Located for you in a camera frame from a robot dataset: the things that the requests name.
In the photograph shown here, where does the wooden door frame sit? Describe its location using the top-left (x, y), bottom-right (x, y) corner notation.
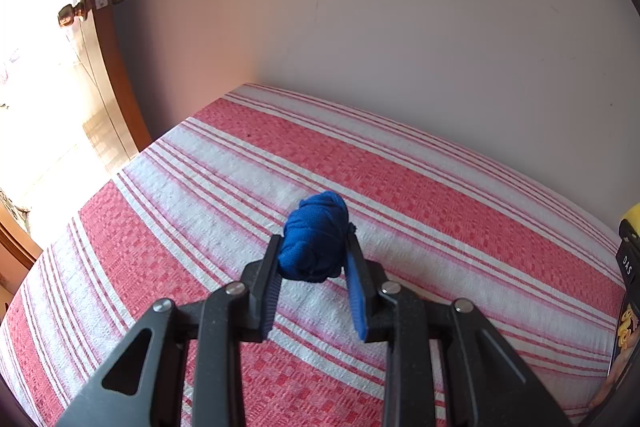
top-left (0, 219), bottom-right (43, 303)

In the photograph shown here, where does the wooden door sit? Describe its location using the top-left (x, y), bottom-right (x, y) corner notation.
top-left (0, 0), bottom-right (153, 258)

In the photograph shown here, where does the brass door knob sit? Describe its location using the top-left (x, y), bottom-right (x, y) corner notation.
top-left (56, 0), bottom-right (93, 29)

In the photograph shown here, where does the blue cloth ball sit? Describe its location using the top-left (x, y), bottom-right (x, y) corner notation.
top-left (277, 191), bottom-right (349, 283)

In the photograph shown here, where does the red white striped tablecloth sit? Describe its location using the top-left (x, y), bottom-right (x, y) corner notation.
top-left (0, 83), bottom-right (628, 427)

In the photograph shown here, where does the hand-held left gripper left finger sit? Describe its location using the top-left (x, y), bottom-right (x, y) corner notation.
top-left (54, 233), bottom-right (283, 427)

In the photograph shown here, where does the blue round cookie tin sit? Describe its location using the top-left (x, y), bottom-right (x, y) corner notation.
top-left (590, 294), bottom-right (640, 415)

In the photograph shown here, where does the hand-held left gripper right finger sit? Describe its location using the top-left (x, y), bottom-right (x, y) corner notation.
top-left (344, 229), bottom-right (572, 427)

